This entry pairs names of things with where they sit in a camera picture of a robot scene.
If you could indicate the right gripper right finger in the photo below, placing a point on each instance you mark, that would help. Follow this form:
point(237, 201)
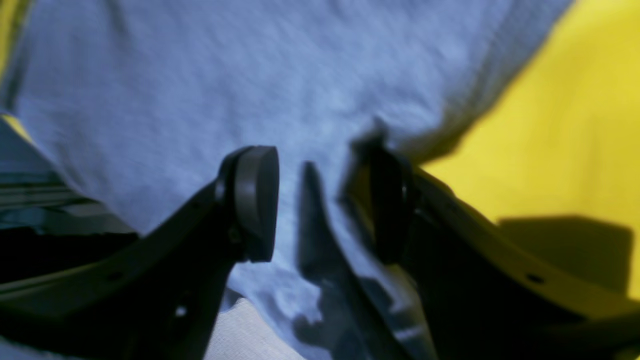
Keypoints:
point(550, 287)

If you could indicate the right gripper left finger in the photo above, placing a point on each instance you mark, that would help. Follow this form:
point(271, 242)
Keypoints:
point(159, 298)

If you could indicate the grey t-shirt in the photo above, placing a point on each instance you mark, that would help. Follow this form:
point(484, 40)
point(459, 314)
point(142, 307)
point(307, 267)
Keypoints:
point(352, 317)

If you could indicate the yellow table cloth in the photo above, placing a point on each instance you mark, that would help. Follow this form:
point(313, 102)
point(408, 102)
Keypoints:
point(530, 107)

